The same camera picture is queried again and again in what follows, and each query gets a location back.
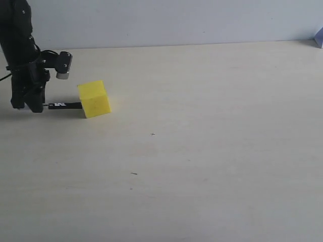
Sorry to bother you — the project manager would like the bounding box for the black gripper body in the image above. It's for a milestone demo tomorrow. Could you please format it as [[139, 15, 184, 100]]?
[[6, 61, 50, 101]]

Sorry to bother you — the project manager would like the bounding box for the black and white marker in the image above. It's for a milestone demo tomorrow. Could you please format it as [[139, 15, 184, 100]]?
[[43, 102, 83, 110]]

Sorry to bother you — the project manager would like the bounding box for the yellow foam cube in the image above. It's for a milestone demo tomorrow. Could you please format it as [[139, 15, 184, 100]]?
[[77, 80, 112, 118]]

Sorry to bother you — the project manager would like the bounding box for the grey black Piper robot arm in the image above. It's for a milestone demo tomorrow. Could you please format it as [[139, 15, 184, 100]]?
[[1, 1, 50, 113]]

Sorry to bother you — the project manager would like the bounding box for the blue-white object at table corner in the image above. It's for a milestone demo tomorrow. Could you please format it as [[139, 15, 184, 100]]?
[[313, 27, 323, 49]]

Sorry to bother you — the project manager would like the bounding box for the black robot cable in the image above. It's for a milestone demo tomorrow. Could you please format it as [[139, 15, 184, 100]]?
[[0, 42, 59, 81]]

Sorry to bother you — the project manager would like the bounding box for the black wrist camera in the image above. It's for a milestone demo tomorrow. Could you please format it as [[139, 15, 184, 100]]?
[[41, 50, 73, 80]]

